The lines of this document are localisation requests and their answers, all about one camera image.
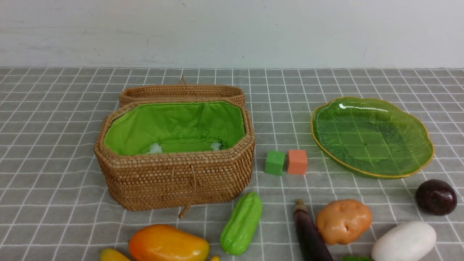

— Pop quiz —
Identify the green cucumber gourd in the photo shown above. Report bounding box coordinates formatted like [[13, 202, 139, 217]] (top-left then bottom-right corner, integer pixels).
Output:
[[220, 191, 262, 256]]

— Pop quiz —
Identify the orange cube block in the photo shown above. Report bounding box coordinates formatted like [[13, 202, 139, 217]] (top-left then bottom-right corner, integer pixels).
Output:
[[287, 150, 308, 175]]

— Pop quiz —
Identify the orange yellow mango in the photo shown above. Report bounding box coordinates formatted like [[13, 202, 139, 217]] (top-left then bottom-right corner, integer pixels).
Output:
[[129, 224, 210, 261]]

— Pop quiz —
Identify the dark purple passion fruit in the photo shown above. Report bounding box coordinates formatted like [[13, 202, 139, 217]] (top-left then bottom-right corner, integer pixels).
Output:
[[415, 179, 457, 216]]

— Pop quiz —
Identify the white radish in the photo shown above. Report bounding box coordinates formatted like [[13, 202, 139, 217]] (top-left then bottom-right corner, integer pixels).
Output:
[[371, 221, 436, 261]]

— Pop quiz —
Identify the green glass leaf plate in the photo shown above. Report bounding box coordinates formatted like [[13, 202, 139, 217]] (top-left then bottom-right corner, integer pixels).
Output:
[[310, 96, 435, 179]]

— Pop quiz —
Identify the woven wicker basket lid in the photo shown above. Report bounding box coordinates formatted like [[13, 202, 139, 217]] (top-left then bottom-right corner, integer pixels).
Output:
[[119, 76, 246, 107]]

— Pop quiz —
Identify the yellow banana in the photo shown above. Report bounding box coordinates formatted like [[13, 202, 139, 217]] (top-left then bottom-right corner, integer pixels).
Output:
[[99, 248, 131, 261]]

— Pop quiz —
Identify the woven wicker basket green lining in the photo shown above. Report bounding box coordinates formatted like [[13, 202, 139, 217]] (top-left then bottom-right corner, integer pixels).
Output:
[[94, 100, 255, 219]]

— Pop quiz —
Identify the green cube block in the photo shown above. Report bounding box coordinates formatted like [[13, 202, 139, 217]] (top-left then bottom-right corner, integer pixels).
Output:
[[264, 150, 286, 176]]

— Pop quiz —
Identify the green vegetable at bottom edge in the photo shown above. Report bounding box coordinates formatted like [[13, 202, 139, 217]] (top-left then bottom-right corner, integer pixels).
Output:
[[341, 256, 373, 261]]

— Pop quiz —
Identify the purple eggplant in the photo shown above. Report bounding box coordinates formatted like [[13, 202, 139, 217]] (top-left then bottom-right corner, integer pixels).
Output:
[[293, 199, 333, 261]]

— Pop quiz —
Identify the brown potato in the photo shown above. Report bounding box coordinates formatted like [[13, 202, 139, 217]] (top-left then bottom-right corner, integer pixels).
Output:
[[315, 199, 372, 245]]

